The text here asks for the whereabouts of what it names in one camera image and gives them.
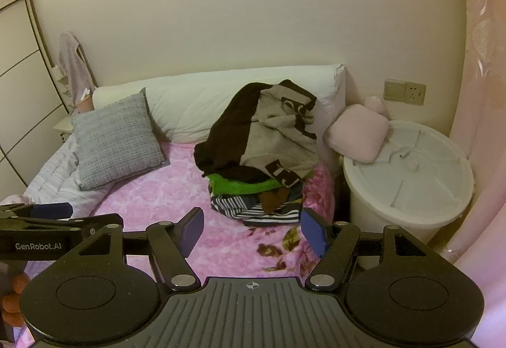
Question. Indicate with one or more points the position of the folded lilac quilt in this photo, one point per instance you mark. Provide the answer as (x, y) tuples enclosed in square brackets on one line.
[(58, 181)]

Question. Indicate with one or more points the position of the white nightstand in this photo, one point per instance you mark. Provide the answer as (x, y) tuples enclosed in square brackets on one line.
[(64, 128)]

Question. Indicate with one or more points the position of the white round bin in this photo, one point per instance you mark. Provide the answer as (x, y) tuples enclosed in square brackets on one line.
[(420, 181)]

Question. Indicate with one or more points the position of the long white pillow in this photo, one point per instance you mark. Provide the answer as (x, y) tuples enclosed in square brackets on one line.
[(183, 108)]

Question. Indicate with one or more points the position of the pink plush cushion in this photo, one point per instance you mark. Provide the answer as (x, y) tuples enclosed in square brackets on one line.
[(360, 131)]

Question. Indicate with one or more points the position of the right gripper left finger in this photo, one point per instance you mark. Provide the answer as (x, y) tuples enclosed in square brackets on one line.
[(170, 245)]

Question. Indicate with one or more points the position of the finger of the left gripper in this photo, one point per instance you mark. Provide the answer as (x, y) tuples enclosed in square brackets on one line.
[(51, 211)]

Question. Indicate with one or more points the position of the grey checked cushion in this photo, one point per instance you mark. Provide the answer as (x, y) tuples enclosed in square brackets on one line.
[(116, 142)]

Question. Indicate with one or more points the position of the green garment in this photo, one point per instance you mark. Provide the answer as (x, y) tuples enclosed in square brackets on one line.
[(219, 185)]

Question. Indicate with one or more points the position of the wall socket switch plate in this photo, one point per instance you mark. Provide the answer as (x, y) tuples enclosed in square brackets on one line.
[(411, 93)]

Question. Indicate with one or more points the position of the left hand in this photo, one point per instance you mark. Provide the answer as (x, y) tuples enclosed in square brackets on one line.
[(10, 303)]

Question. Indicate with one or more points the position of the white wardrobe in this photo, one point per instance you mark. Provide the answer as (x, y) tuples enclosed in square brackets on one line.
[(30, 103)]

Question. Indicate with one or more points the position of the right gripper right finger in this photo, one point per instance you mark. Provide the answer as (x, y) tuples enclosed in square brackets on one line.
[(334, 244)]

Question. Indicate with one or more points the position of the grey and brown sweater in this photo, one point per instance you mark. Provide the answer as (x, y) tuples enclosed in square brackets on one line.
[(262, 134)]

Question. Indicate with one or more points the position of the pink curtain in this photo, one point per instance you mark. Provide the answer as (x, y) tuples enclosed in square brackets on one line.
[(478, 245)]

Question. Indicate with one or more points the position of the pink towel on hanger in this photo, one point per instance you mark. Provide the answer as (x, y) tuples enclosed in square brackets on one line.
[(73, 63)]

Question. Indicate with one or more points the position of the brown garment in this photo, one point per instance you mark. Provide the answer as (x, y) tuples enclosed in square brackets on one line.
[(273, 200)]

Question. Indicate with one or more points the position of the striped garment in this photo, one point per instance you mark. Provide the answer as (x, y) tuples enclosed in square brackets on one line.
[(248, 210)]

